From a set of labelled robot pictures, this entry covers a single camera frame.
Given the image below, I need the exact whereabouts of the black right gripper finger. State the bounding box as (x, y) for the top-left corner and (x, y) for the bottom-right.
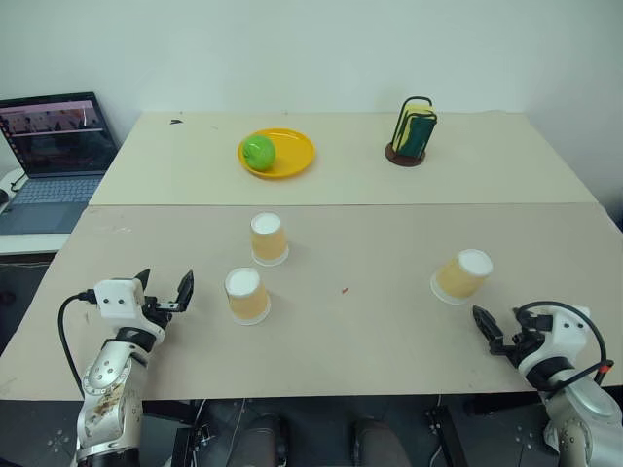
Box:
(510, 306), (555, 333)
(471, 305), (505, 349)

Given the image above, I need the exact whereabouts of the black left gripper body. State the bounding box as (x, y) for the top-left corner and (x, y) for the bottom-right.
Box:
(141, 296), (179, 338)

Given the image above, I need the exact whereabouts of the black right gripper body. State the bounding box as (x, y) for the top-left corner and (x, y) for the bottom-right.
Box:
(488, 328), (542, 367)

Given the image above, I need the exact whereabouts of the orange paper cup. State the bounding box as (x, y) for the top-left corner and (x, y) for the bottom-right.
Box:
(224, 267), (272, 326)
(429, 248), (495, 306)
(249, 211), (290, 267)

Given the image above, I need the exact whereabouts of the green apple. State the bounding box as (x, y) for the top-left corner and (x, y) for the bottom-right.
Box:
(241, 134), (277, 172)

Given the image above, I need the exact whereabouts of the open grey laptop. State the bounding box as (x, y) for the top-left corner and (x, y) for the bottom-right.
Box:
(0, 91), (121, 237)

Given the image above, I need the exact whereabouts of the yellow plastic plate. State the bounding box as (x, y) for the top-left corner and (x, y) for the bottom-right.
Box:
(237, 127), (317, 181)

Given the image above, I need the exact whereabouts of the sponge in black holder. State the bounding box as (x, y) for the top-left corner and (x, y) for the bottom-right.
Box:
(384, 95), (438, 168)

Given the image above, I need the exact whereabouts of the yellow green sponge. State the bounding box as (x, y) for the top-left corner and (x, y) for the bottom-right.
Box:
(401, 110), (438, 159)
(396, 100), (432, 152)

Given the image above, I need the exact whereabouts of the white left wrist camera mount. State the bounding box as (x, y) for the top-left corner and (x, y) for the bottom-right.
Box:
(92, 277), (169, 350)

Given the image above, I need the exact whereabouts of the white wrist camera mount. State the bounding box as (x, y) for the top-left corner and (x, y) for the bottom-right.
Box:
(92, 277), (169, 350)
(517, 305), (593, 377)

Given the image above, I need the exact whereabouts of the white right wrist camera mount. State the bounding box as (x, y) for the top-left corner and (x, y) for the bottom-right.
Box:
(517, 305), (593, 377)

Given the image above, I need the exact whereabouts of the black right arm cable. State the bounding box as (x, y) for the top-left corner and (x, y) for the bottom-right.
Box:
(515, 300), (613, 396)

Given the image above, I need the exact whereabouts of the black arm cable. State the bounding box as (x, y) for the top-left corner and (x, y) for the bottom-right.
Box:
(515, 300), (613, 396)
(57, 289), (96, 396)

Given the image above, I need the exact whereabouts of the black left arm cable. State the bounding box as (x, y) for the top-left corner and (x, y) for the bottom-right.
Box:
(57, 289), (96, 396)

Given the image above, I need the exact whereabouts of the black table frame bracket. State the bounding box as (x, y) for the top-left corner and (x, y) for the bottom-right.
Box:
(140, 399), (206, 467)
(421, 404), (469, 467)

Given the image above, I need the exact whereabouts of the thin black laptop cable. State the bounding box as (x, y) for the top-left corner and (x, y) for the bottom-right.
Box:
(0, 169), (28, 215)

